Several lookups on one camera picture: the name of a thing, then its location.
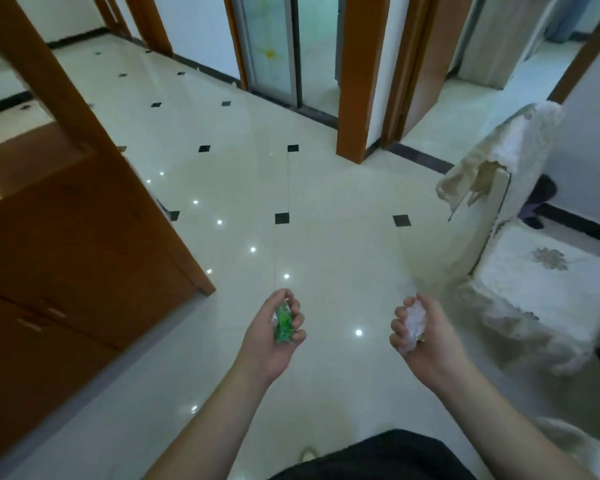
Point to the person's right hand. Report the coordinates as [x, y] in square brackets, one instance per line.
[432, 352]

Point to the person's left hand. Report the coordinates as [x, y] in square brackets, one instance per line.
[265, 347]

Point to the person's left thumb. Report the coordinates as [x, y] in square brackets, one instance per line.
[273, 303]

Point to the person's right thumb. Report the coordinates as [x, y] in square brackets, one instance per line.
[430, 307]

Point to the green wrapper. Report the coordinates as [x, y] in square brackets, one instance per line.
[283, 323]

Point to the white tissue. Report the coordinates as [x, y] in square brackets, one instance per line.
[414, 324]

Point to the person's right forearm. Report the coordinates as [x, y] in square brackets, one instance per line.
[510, 429]

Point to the person's left forearm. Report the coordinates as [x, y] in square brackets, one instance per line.
[205, 424]

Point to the chair with white lace cover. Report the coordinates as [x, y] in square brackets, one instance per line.
[530, 254]

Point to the person's foot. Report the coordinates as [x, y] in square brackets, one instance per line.
[307, 453]

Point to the person's black clothing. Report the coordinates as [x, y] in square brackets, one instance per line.
[375, 457]

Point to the brown wooden cabinet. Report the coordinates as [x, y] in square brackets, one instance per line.
[67, 234]

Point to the brown wooden door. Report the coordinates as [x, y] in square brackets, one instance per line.
[420, 69]

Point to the glass sliding door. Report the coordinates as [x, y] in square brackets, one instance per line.
[285, 49]

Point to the white appliance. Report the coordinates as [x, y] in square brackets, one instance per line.
[505, 39]

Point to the brown wooden door frame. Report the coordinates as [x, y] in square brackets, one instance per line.
[362, 77]

